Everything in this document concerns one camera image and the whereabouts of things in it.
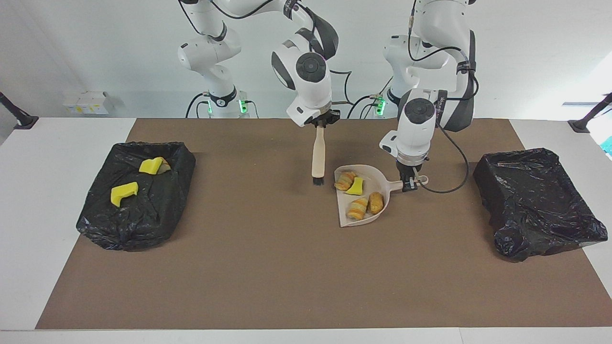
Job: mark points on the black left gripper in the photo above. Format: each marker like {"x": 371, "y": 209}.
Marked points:
{"x": 409, "y": 167}

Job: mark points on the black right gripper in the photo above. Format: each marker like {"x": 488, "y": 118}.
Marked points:
{"x": 327, "y": 116}

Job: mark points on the beige brush with black bristles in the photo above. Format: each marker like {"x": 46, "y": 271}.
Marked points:
{"x": 318, "y": 153}

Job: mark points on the brown bread roll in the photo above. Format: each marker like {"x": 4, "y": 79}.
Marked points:
{"x": 376, "y": 203}

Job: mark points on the beige plastic dustpan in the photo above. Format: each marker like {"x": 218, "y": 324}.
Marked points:
{"x": 368, "y": 191}

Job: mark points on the yellow sponge wedge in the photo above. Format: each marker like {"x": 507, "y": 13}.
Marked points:
{"x": 355, "y": 187}

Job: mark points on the orange striped croissant piece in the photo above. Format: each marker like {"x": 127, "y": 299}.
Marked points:
{"x": 357, "y": 209}

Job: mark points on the small croissant chunk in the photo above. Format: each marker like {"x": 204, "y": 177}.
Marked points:
{"x": 344, "y": 181}

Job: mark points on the pale bread chunk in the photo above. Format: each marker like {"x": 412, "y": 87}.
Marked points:
{"x": 165, "y": 167}

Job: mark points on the yellow sponge with green edge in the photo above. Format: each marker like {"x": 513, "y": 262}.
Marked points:
{"x": 151, "y": 166}

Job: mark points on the notched yellow sponge piece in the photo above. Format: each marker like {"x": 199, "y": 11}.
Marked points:
{"x": 123, "y": 194}

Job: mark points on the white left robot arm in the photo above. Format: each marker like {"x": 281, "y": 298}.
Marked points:
{"x": 420, "y": 124}

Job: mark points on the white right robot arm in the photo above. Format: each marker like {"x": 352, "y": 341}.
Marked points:
{"x": 311, "y": 81}

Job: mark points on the black bag lined bin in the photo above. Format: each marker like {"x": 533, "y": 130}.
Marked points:
{"x": 143, "y": 215}
{"x": 535, "y": 205}

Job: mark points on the teal object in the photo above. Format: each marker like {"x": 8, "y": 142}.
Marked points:
{"x": 606, "y": 145}

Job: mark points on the brown table mat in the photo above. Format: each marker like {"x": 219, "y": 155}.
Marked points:
{"x": 191, "y": 296}

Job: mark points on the black camera stand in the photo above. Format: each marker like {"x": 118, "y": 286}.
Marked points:
{"x": 581, "y": 125}
{"x": 26, "y": 122}

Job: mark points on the white wall socket boxes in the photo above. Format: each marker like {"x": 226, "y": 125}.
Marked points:
{"x": 86, "y": 102}

